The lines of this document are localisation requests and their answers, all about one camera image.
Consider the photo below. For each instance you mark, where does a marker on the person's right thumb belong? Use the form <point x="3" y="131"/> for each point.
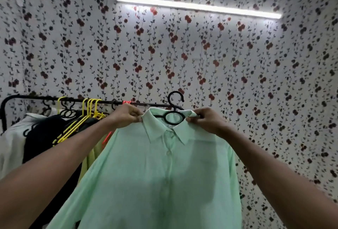
<point x="193" y="122"/>

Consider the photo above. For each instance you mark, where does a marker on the white tube light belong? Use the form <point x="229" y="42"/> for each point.
<point x="198" y="6"/>

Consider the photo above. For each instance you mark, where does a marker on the white garment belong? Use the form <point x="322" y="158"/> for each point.
<point x="13" y="147"/>

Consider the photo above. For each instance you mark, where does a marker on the person's left forearm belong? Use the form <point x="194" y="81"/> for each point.
<point x="52" y="173"/>

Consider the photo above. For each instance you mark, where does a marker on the person's left hand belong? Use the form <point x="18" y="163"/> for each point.
<point x="121" y="116"/>

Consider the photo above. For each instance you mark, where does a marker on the yellow-green garment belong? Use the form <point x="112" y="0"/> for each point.
<point x="89" y="157"/>

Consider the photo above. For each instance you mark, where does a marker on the yellow plastic clothes hanger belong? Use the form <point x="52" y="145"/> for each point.
<point x="84" y="122"/>
<point x="79" y="123"/>
<point x="98" y="115"/>
<point x="59" y="103"/>

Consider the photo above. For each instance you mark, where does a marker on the light green button shirt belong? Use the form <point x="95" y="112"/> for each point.
<point x="158" y="173"/>

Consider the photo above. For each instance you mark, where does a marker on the person's left thumb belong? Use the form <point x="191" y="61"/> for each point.
<point x="137" y="119"/>

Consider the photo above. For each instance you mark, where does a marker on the black metal clothes rack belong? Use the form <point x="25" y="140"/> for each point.
<point x="31" y="98"/>

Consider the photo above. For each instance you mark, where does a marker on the black plastic clothes hanger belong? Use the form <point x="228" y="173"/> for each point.
<point x="113" y="104"/>
<point x="68" y="112"/>
<point x="47" y="108"/>
<point x="174" y="116"/>

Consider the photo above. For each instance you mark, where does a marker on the black garment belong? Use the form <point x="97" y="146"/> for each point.
<point x="45" y="141"/>

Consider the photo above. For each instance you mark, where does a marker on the orange plastic clothes hanger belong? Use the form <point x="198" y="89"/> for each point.
<point x="126" y="102"/>

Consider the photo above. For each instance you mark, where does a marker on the person's right forearm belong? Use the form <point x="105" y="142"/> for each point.
<point x="280" y="184"/>

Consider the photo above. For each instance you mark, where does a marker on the person's right hand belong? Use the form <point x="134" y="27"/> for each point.
<point x="211" y="123"/>

